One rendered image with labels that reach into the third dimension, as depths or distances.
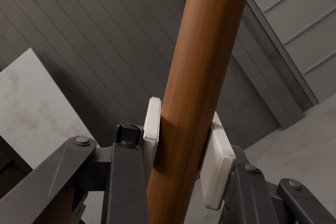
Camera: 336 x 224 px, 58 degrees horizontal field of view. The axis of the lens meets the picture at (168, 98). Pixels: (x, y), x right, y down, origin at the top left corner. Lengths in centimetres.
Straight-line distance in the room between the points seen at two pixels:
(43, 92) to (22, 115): 40
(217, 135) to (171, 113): 3
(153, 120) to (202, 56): 4
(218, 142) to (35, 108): 378
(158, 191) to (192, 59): 8
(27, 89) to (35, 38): 63
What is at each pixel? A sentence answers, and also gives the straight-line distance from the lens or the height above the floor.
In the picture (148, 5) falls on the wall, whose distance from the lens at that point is 369.
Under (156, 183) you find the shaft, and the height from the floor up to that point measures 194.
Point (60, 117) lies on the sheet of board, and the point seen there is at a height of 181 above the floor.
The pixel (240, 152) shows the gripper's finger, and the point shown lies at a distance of 17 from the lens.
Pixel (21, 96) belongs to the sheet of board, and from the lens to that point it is 399.
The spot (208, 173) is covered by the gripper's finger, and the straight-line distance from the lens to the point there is 16.
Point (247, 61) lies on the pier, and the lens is 370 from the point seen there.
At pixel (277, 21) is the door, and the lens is 383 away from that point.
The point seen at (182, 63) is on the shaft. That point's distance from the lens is 16.
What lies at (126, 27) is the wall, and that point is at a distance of 373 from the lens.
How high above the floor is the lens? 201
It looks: 13 degrees down
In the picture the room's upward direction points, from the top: 38 degrees counter-clockwise
